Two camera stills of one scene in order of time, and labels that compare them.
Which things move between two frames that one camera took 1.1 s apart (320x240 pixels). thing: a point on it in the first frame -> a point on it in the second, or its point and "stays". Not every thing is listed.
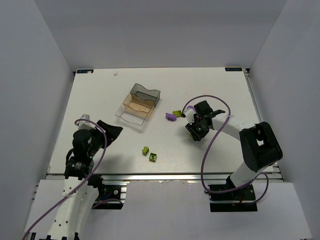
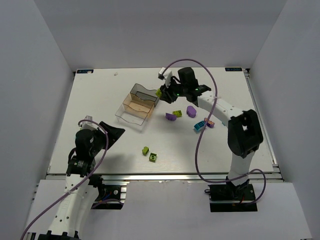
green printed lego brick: [178, 113] stays
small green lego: [145, 150] stays
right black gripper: [195, 129] -> [170, 93]
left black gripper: [100, 136] stays
